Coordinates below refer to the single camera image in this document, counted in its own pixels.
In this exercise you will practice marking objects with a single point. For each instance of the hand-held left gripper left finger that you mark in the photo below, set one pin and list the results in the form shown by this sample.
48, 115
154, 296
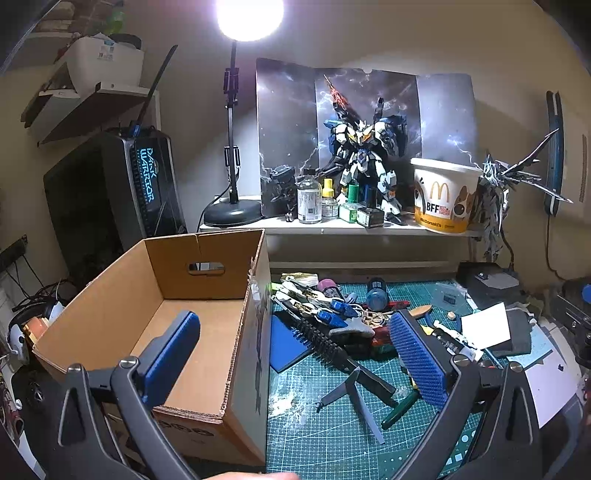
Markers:
171, 350

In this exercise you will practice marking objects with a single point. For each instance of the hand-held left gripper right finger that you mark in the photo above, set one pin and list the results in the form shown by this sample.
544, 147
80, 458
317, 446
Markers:
420, 360

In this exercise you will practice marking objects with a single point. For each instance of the white glue tube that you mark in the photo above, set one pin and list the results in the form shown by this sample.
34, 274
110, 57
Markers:
455, 341

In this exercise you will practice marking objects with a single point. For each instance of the brown cardboard box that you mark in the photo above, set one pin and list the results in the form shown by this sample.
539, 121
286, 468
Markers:
175, 258

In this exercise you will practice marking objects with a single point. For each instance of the amber transparent plastic case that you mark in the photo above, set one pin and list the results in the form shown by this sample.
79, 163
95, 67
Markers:
381, 344

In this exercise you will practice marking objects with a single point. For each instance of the red utility knife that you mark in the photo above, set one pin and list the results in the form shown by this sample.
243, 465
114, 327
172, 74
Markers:
399, 304

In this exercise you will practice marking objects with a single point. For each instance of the wooden wheel model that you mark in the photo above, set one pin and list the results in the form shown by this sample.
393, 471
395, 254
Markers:
376, 317

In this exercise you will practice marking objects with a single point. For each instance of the grey fabric glove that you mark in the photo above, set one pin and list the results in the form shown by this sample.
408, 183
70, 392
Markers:
360, 328

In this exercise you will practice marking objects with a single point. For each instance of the clear plastic bag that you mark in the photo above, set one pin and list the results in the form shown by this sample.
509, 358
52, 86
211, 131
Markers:
450, 295

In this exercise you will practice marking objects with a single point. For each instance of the grey model bipod stand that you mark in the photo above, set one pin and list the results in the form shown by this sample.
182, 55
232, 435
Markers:
364, 410

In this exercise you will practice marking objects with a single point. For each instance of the white paper sheet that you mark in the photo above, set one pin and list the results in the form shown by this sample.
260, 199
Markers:
487, 325

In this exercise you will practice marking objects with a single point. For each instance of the blue paint bottle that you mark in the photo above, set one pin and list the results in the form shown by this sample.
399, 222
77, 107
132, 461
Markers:
377, 295

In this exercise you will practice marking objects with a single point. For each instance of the black hair brush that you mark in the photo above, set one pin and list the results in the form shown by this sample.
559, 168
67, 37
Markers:
323, 344

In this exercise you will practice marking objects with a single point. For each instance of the black flat device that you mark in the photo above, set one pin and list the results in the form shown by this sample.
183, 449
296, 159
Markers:
489, 281

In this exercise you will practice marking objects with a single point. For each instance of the blue white model parts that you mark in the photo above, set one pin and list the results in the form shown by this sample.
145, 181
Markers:
323, 316

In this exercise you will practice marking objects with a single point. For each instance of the dark bottle pink cap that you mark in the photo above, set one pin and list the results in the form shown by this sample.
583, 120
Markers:
330, 288

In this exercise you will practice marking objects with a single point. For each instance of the dark blue sheet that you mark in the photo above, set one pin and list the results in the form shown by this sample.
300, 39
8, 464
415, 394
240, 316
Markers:
288, 344

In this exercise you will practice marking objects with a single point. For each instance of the green cutting mat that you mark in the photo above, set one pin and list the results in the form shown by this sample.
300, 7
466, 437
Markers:
300, 443

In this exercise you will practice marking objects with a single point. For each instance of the black desk lamp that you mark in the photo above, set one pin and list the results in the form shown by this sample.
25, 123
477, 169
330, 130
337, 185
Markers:
233, 214

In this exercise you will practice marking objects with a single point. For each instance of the small dark box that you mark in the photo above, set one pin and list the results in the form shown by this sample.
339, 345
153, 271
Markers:
369, 218

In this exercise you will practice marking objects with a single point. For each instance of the white headphones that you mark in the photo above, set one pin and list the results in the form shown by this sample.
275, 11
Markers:
18, 337

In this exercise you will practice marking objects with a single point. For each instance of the yellow white paper bucket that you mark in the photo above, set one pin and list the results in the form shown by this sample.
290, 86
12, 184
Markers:
443, 207

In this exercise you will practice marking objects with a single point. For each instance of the black speaker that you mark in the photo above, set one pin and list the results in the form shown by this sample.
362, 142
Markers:
577, 318

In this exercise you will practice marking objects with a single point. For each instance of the black computer tower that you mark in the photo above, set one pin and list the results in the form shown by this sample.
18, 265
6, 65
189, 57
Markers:
92, 207

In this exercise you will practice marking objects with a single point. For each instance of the small green box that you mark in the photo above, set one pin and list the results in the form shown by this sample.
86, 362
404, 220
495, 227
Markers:
348, 213

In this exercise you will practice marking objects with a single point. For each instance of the white desk shelf riser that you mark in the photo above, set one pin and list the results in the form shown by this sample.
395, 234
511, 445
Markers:
286, 226

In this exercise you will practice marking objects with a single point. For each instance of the grey winged robot model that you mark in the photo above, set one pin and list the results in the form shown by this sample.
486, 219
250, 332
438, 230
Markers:
496, 198

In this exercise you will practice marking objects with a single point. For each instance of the large clear bottle white label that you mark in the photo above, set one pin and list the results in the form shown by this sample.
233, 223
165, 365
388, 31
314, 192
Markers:
309, 203

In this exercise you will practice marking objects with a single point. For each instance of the small bottle yellow cap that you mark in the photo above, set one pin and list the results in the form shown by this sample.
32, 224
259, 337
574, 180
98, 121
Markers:
328, 187

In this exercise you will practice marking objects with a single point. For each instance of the dark grey robot model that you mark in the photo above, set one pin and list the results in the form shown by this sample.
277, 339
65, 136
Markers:
281, 182

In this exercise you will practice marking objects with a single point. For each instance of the white blue robot model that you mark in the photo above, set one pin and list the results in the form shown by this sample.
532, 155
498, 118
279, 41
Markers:
358, 157

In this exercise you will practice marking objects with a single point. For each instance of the printed storm backdrop board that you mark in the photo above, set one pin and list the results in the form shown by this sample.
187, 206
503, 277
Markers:
286, 115

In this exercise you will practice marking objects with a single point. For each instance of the black long stick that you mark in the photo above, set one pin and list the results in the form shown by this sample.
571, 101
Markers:
157, 87

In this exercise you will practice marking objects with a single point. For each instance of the white printer on shelf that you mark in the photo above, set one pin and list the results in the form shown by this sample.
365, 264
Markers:
106, 64

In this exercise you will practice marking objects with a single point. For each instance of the blue white wall device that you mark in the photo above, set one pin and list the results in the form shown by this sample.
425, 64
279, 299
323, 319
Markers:
554, 152

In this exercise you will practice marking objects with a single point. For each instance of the wooden wall shelf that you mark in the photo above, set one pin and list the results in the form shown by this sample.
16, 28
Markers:
92, 110

